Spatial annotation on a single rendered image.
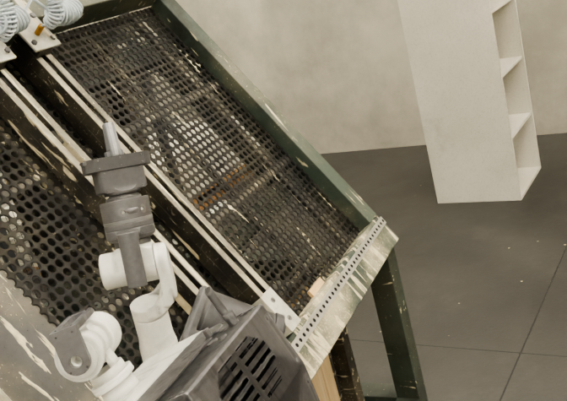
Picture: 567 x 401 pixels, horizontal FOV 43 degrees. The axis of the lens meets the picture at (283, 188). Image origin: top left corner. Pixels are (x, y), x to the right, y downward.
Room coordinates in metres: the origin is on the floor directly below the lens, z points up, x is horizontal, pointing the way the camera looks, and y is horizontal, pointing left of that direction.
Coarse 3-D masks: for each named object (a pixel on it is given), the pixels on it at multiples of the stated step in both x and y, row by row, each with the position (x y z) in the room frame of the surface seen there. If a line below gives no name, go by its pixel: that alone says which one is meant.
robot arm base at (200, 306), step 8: (200, 288) 1.07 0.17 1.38; (200, 296) 1.04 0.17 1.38; (200, 304) 1.03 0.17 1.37; (208, 304) 1.03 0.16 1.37; (192, 312) 1.02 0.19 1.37; (200, 312) 1.02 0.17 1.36; (192, 320) 1.01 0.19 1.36; (200, 320) 1.02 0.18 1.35; (280, 320) 1.04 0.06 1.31; (184, 328) 1.05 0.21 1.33; (192, 328) 1.00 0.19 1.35; (280, 328) 1.02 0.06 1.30; (184, 336) 0.99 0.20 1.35
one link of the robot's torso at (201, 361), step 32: (224, 320) 0.94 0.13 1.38; (256, 320) 0.85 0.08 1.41; (160, 352) 0.97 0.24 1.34; (192, 352) 0.85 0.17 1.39; (224, 352) 0.78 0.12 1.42; (256, 352) 0.88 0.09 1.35; (288, 352) 0.85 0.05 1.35; (128, 384) 0.87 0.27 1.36; (160, 384) 0.80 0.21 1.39; (192, 384) 0.72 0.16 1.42; (224, 384) 0.74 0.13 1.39; (256, 384) 0.78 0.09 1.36; (288, 384) 0.81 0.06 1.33
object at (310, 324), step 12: (372, 228) 2.34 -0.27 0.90; (372, 240) 2.29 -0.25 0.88; (360, 252) 2.19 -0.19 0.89; (348, 264) 2.10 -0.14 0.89; (348, 276) 2.06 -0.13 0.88; (336, 288) 1.98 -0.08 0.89; (324, 300) 1.91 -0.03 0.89; (312, 312) 1.84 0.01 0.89; (324, 312) 1.86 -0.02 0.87; (312, 324) 1.80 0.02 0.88; (300, 336) 1.74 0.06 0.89; (300, 348) 1.70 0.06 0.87
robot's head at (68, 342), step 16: (64, 320) 0.90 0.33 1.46; (80, 320) 0.86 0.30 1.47; (64, 336) 0.84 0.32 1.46; (80, 336) 0.84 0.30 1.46; (64, 352) 0.84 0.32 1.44; (80, 352) 0.83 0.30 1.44; (96, 352) 0.84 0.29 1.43; (64, 368) 0.83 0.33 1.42; (80, 368) 0.83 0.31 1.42; (96, 368) 0.84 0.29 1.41
